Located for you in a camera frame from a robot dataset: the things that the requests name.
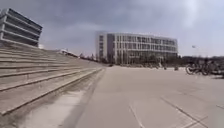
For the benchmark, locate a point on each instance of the white multi-storey building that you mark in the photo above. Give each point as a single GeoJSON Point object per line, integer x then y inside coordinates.
{"type": "Point", "coordinates": [140, 46]}

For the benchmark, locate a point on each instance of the grey concrete plaza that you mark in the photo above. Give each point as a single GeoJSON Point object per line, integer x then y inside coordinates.
{"type": "Point", "coordinates": [133, 96]}

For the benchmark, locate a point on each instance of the wide concrete steps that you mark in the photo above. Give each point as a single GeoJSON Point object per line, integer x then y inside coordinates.
{"type": "Point", "coordinates": [30, 73]}

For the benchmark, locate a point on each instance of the row of trees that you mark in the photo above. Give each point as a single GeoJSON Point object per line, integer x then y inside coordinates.
{"type": "Point", "coordinates": [200, 60]}

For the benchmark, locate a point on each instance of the row of parked bicycles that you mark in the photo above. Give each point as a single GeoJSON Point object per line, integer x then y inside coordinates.
{"type": "Point", "coordinates": [204, 68]}

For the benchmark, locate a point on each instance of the grey slatted building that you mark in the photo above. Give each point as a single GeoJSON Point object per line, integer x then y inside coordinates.
{"type": "Point", "coordinates": [20, 28]}

